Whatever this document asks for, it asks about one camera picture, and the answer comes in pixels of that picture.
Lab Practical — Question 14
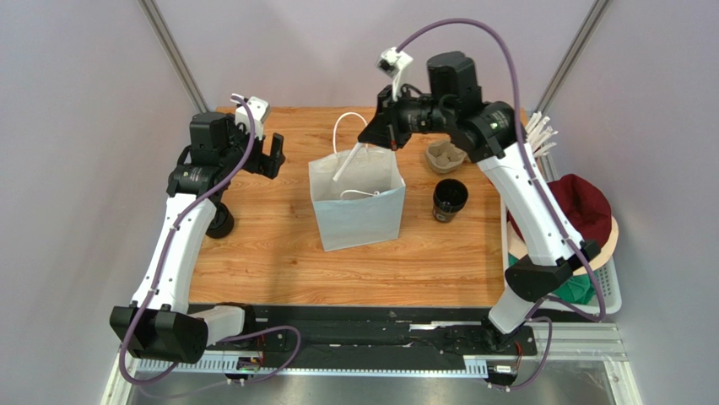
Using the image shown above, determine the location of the purple cable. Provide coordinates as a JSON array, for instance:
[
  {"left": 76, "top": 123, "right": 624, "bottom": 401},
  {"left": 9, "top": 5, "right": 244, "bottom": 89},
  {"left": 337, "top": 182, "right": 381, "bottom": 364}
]
[
  {"left": 117, "top": 95, "right": 303, "bottom": 394},
  {"left": 396, "top": 18, "right": 608, "bottom": 392}
]

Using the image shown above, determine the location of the black coffee cup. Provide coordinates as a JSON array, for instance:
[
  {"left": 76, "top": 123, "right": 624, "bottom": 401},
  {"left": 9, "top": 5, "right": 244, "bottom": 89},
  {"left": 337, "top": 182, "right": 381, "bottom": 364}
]
[
  {"left": 432, "top": 179, "right": 468, "bottom": 223},
  {"left": 206, "top": 202, "right": 235, "bottom": 239}
]

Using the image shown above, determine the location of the aluminium frame post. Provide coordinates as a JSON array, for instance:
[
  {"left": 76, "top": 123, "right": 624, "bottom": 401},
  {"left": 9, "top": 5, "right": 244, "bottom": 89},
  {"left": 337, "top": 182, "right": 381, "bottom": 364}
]
[
  {"left": 534, "top": 0, "right": 613, "bottom": 113},
  {"left": 138, "top": 0, "right": 210, "bottom": 112}
]

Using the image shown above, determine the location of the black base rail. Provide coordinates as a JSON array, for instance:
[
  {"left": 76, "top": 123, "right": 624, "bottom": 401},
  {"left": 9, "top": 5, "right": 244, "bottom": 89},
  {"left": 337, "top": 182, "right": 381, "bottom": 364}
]
[{"left": 220, "top": 305, "right": 539, "bottom": 373}]

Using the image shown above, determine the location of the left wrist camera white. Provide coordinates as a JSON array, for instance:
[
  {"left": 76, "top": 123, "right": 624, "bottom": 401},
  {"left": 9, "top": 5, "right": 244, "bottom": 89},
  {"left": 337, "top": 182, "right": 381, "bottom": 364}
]
[{"left": 230, "top": 93, "right": 271, "bottom": 140}]

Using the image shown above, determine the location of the white paper straws bundle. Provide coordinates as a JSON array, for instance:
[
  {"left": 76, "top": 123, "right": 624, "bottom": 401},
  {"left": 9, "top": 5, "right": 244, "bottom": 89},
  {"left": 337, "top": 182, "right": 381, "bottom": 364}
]
[{"left": 525, "top": 111, "right": 558, "bottom": 159}]

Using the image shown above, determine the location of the left aluminium frame post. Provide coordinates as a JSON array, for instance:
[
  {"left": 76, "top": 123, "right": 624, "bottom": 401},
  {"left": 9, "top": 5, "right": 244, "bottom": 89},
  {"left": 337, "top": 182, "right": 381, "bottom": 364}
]
[{"left": 138, "top": 0, "right": 210, "bottom": 112}]

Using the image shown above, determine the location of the black coffee cup left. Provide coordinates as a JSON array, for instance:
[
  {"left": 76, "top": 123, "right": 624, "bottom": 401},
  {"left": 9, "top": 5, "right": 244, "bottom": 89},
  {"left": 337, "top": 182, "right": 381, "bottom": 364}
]
[{"left": 206, "top": 202, "right": 235, "bottom": 239}]

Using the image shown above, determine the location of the white plastic basket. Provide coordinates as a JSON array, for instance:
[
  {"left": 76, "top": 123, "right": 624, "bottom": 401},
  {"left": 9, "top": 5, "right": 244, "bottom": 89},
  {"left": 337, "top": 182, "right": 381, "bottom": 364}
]
[{"left": 503, "top": 209, "right": 622, "bottom": 316}]

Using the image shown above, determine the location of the single white paper straw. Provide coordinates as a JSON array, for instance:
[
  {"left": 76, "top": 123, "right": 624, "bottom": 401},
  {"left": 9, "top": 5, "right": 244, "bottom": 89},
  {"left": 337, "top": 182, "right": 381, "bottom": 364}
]
[{"left": 332, "top": 143, "right": 363, "bottom": 182}]

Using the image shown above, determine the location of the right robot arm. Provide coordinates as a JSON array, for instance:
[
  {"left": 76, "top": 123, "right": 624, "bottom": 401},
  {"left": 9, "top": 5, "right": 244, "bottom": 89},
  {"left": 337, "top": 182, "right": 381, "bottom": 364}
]
[{"left": 358, "top": 48, "right": 601, "bottom": 353}]

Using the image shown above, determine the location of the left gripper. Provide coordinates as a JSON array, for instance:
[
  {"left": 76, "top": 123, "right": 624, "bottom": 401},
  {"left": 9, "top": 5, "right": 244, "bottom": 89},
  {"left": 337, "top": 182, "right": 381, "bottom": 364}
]
[{"left": 218, "top": 114, "right": 284, "bottom": 180}]

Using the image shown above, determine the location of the right aluminium frame post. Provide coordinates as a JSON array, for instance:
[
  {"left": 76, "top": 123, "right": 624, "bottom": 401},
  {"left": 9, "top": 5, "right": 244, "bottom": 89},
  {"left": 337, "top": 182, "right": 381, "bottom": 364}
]
[{"left": 534, "top": 0, "right": 613, "bottom": 113}]

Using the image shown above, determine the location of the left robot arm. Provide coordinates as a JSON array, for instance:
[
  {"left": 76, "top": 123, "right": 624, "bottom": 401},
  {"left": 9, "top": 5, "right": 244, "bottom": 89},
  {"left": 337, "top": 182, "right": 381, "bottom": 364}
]
[{"left": 110, "top": 105, "right": 285, "bottom": 364}]

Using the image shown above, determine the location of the black coffee cup right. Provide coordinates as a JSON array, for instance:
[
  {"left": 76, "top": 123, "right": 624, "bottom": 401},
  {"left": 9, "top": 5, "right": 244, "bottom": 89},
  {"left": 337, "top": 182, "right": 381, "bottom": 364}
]
[{"left": 432, "top": 179, "right": 468, "bottom": 223}]

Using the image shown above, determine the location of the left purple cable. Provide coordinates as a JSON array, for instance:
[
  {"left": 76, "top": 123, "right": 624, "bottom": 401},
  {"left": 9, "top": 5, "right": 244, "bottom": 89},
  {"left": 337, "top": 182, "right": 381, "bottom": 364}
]
[{"left": 117, "top": 95, "right": 303, "bottom": 394}]

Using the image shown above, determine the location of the maroon bucket hat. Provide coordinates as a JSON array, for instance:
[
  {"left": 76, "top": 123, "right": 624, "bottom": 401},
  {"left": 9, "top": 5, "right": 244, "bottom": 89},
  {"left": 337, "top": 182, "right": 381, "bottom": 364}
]
[{"left": 506, "top": 173, "right": 619, "bottom": 277}]

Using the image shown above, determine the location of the white paper bag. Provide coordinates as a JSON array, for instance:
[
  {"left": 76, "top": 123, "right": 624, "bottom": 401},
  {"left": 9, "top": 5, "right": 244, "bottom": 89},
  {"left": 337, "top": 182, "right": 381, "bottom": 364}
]
[{"left": 308, "top": 111, "right": 406, "bottom": 251}]

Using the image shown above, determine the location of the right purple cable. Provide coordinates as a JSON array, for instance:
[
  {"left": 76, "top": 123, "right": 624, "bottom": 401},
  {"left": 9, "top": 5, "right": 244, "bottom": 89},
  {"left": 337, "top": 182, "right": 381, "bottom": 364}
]
[{"left": 396, "top": 18, "right": 608, "bottom": 392}]

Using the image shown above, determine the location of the bottom pulp cup carrier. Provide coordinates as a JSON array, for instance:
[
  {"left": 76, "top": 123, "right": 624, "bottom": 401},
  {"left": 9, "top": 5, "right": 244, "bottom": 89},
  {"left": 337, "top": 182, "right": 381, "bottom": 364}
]
[{"left": 424, "top": 140, "right": 468, "bottom": 175}]

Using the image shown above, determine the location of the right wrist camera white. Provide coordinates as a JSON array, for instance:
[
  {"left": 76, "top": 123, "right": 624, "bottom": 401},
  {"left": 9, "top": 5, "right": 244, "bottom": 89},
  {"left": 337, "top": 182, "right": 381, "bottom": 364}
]
[{"left": 376, "top": 47, "right": 414, "bottom": 101}]

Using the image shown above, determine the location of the green cloth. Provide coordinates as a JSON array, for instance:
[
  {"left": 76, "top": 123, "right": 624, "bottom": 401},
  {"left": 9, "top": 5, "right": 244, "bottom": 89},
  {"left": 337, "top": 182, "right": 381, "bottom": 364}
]
[{"left": 508, "top": 252, "right": 597, "bottom": 306}]

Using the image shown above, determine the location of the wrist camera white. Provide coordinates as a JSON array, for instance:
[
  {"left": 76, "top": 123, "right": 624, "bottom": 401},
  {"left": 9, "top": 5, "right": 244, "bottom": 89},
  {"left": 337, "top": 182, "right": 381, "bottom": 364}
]
[
  {"left": 376, "top": 47, "right": 414, "bottom": 101},
  {"left": 230, "top": 93, "right": 271, "bottom": 140}
]

